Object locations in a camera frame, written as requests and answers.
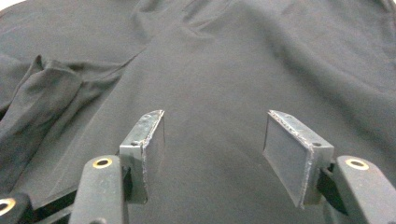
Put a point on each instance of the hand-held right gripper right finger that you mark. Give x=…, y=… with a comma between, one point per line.
x=295, y=155

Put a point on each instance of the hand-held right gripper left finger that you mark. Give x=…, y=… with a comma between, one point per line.
x=140, y=149

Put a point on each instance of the black pants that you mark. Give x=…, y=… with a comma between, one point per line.
x=218, y=62

